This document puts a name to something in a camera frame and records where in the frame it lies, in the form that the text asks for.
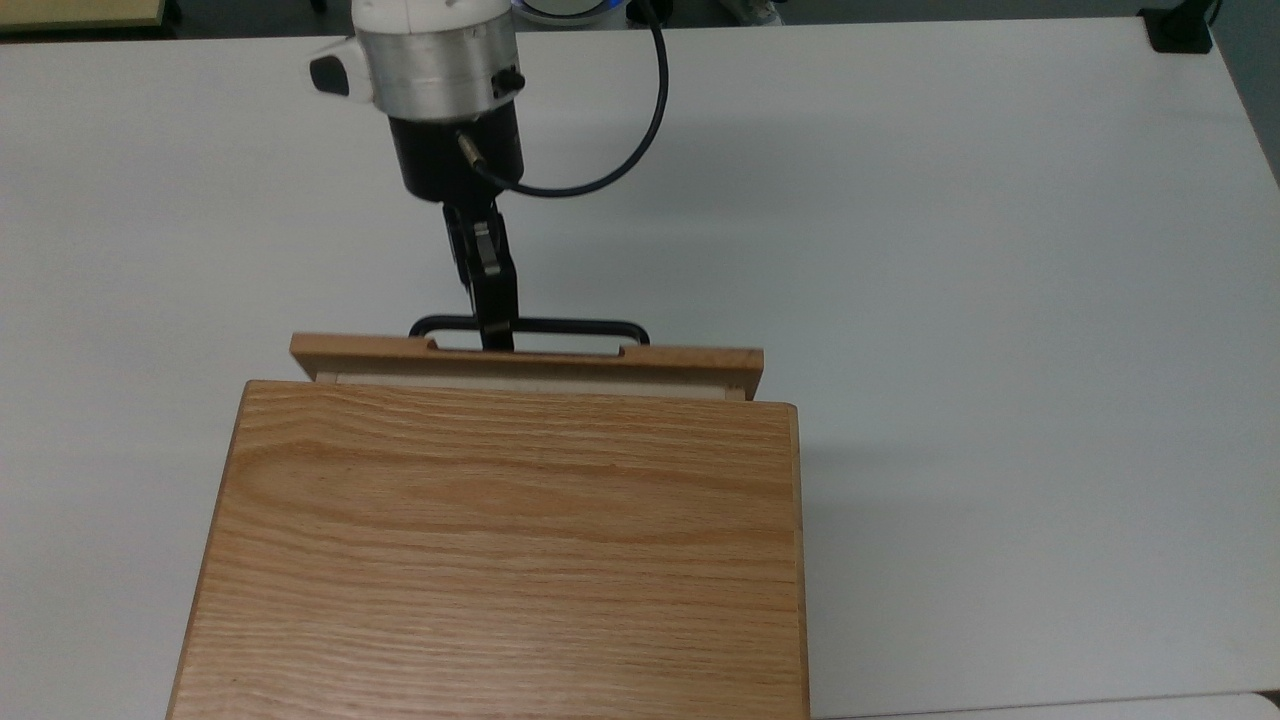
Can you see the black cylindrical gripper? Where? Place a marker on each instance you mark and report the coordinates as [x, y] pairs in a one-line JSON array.
[[435, 160]]

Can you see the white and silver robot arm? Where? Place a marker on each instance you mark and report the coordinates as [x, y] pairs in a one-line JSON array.
[[430, 60]]

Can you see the oak wooden drawer cabinet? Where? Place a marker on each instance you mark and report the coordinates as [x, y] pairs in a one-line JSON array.
[[500, 550]]

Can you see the white sneaker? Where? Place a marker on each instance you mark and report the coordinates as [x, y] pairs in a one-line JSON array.
[[755, 10]]

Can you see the light wooden bench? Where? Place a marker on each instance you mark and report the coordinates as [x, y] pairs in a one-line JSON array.
[[80, 12]]

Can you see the black table clamp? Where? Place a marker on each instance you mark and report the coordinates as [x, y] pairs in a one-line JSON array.
[[1180, 35]]

